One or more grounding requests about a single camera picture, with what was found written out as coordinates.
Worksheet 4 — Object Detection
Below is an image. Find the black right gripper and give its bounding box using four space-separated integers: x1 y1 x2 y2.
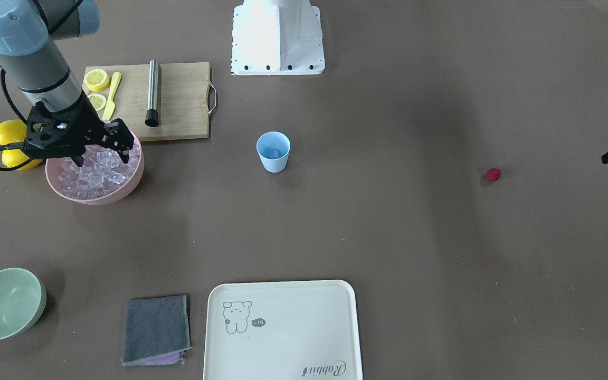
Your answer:
21 97 135 167

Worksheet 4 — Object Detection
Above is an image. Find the clear ice cubes pile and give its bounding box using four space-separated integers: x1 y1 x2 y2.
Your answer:
51 145 141 201

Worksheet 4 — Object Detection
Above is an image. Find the red strawberry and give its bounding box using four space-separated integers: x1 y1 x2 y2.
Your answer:
486 168 502 182

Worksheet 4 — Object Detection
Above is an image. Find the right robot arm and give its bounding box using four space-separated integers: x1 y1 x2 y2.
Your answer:
0 1 135 166

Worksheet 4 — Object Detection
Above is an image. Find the light blue cup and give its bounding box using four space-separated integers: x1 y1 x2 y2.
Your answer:
256 131 291 173

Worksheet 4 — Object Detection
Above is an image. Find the yellow plastic knife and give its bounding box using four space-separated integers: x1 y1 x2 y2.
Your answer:
101 71 122 122

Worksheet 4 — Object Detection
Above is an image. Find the lower lemon slice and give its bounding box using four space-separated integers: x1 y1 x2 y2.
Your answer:
87 93 108 111

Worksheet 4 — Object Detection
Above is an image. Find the lemon slice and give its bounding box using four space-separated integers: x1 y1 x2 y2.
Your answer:
87 93 108 111
83 68 111 92

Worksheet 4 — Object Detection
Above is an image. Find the pink bowl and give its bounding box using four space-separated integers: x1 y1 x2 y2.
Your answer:
44 137 144 205

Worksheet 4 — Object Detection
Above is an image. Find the steel muddler black tip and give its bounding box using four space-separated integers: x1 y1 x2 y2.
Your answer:
145 59 160 128

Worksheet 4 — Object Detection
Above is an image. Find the upper lemon slice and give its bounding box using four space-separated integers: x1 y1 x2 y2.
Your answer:
83 68 111 92

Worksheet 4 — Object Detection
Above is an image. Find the lower whole lemon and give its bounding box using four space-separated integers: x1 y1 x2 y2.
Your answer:
2 149 44 171

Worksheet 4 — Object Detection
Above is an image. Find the whole lemon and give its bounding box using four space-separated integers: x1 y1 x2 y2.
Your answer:
0 119 26 145
2 149 44 171

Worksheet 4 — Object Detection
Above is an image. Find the upper whole lemon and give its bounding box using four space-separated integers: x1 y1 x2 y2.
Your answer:
0 119 26 145

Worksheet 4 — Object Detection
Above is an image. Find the bamboo cutting board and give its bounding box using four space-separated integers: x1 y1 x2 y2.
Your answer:
98 62 212 142

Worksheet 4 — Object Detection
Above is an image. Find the green bowl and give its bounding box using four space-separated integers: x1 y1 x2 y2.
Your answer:
0 268 48 340

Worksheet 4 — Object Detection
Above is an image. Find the grey folded cloth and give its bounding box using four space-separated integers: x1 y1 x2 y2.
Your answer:
121 295 192 366

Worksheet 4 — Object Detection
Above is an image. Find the cream rabbit tray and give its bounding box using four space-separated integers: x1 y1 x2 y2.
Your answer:
203 280 364 379

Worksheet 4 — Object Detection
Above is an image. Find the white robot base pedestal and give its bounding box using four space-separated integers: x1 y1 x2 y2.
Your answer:
230 1 326 75

